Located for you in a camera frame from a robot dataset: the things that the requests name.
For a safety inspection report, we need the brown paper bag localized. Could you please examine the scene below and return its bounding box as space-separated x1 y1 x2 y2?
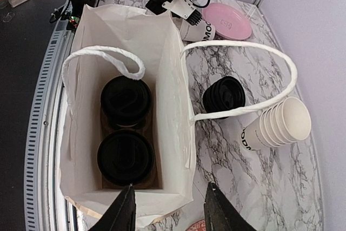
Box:
59 4 298 228

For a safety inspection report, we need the red patterned bowl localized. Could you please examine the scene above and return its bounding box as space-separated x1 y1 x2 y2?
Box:
186 219 206 231

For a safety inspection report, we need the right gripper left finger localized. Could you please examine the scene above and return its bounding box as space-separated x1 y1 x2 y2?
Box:
91 185 136 231

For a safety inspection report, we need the brown cardboard cup carrier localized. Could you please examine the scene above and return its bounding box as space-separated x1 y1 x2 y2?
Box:
100 106 163 190

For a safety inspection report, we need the pink plate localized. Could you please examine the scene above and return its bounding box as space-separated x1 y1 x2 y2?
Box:
202 3 252 41

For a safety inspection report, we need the black plastic cup lid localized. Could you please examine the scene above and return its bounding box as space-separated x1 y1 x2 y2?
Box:
97 130 155 186

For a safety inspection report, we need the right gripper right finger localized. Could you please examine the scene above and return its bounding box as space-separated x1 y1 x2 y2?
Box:
204 182 256 231

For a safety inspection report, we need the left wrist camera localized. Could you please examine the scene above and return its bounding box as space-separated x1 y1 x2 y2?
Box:
162 0 202 25

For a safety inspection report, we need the stack of black lids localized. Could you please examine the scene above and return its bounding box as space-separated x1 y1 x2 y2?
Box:
202 76 246 113

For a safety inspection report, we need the stack of white cups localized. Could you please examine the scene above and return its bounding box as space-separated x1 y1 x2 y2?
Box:
239 97 311 151

